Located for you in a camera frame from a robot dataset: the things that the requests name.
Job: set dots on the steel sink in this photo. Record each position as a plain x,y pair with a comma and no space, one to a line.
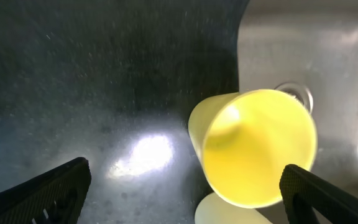
322,46

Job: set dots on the white cup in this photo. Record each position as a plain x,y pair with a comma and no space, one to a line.
222,213

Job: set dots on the yellow cup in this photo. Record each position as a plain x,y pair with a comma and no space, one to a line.
253,149

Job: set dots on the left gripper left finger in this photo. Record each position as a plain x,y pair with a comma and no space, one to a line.
42,199

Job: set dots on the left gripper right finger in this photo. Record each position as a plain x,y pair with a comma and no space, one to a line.
322,202

